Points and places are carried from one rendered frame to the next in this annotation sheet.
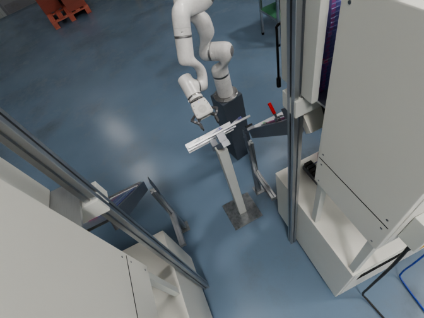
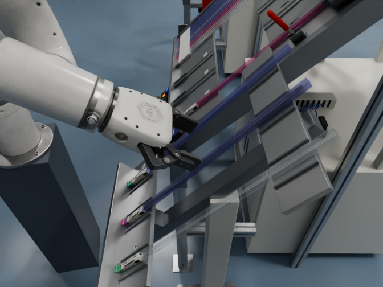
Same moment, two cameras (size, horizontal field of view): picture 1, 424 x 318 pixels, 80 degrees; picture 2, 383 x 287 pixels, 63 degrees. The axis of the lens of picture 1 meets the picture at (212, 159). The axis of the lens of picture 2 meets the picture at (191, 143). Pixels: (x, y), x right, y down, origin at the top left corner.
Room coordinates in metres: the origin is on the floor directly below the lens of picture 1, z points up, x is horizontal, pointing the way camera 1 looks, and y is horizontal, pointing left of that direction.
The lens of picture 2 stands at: (0.98, 0.32, 1.37)
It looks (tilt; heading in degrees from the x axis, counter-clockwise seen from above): 45 degrees down; 276
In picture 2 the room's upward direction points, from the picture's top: straight up
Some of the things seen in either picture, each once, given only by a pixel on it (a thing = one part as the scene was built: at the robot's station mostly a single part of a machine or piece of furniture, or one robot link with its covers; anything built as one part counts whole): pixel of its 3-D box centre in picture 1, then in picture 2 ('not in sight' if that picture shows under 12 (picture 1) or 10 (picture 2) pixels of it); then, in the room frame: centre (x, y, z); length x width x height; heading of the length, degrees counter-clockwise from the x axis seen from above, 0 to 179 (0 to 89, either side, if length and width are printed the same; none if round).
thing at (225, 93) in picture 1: (223, 84); (8, 121); (1.56, -0.28, 0.79); 0.19 x 0.19 x 0.18
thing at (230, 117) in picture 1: (233, 125); (56, 208); (1.56, -0.28, 0.35); 0.18 x 0.18 x 0.70; 16
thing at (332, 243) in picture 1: (353, 211); (314, 156); (0.51, -0.70, 0.31); 0.70 x 0.65 x 0.62; 96
